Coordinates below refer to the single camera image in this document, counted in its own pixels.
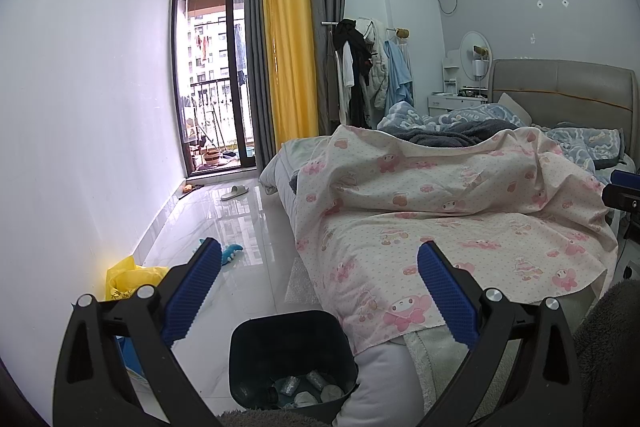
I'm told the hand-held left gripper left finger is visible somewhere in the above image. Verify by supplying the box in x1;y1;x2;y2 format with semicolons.
52;237;223;427

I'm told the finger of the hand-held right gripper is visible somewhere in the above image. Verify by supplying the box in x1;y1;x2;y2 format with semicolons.
601;186;640;211
611;169;640;188

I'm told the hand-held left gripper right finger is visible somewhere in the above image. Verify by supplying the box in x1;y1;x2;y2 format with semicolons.
416;241;583;427

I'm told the dark trash bin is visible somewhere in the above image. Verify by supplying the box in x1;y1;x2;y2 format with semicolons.
228;311;360;425

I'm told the blue toy massage stick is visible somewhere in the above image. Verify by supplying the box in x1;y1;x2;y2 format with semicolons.
197;237;244;265

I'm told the yellow plastic bag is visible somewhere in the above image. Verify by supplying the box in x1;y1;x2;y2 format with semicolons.
105;256;171;308

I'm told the blue paper package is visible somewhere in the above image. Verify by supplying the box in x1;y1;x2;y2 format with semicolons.
115;334;151;383

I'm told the pink printed bed sheet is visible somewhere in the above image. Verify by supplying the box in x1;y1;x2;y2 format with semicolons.
287;124;621;355

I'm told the bed with grey headboard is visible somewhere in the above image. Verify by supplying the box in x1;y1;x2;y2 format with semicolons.
260;59;640;427

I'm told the beige pillow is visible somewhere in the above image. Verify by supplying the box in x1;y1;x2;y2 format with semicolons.
497;93;533;128

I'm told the dark grey blanket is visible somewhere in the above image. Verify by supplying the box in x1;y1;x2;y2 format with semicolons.
400;119;521;148

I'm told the blue printed fleece blanket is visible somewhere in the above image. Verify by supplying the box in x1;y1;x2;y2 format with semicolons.
376;101;626;172

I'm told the white dresser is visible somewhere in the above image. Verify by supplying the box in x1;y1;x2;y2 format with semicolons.
427;49;491;118

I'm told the round white mirror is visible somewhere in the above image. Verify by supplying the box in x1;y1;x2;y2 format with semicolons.
460;31;493;88

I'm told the light blue shirt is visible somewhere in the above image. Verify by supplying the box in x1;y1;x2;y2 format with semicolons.
382;39;416;112

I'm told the cream jacket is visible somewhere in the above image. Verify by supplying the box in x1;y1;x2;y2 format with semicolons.
357;19;388;112

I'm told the white hanging garment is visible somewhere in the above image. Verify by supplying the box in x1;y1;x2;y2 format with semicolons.
336;42;353;122

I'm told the black framed balcony door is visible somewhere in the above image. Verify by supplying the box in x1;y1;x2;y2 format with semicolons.
171;0;261;178

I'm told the black jacket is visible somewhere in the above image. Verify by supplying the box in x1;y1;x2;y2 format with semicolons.
334;19;376;128

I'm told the yellow curtain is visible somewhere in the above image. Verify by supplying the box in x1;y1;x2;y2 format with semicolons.
261;0;321;148

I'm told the white clothes rack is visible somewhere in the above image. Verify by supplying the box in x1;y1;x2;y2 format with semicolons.
321;19;412;130

